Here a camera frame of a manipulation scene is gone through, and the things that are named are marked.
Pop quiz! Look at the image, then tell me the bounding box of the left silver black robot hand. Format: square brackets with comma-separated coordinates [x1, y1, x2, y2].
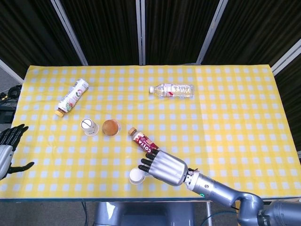
[0, 124, 35, 181]

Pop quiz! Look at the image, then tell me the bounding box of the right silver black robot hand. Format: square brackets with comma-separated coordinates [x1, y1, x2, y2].
[138, 150, 189, 187]

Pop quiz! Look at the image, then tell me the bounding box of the paper cup blue flower print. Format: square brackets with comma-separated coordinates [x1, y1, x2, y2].
[129, 167, 144, 182]

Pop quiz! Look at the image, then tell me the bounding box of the paper cup with line mark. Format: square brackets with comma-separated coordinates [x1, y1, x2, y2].
[80, 118, 99, 137]

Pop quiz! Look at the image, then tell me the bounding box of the orange jelly cup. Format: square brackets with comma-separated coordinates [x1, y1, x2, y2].
[102, 119, 122, 137]

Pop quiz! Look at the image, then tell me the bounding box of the red Costa coffee bottle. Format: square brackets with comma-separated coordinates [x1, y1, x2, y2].
[128, 127, 160, 153]

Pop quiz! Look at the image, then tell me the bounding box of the black equipment box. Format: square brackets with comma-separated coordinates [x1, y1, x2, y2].
[0, 105, 17, 124]

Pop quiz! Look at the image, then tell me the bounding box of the grey robot torso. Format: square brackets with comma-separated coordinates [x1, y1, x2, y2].
[94, 202, 196, 226]

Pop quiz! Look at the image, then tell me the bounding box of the white table leg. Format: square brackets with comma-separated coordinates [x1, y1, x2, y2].
[206, 200, 213, 226]

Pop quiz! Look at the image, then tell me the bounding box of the yellow white checked tablecloth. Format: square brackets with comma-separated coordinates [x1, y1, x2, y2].
[0, 65, 301, 200]

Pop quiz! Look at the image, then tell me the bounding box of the clear water bottle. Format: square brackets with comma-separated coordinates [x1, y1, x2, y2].
[149, 83, 195, 99]

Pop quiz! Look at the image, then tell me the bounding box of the white label tea bottle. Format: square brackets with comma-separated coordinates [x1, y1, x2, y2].
[55, 78, 89, 118]

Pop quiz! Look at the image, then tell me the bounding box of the black cable bundle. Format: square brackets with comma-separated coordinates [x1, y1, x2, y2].
[0, 84, 23, 102]

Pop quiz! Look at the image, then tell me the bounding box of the white screen frame post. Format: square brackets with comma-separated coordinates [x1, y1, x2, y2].
[0, 58, 24, 84]
[196, 0, 228, 65]
[271, 39, 301, 76]
[135, 0, 146, 66]
[50, 0, 89, 66]

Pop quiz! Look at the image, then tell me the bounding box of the black floor cable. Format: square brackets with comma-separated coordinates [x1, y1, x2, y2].
[81, 201, 88, 226]

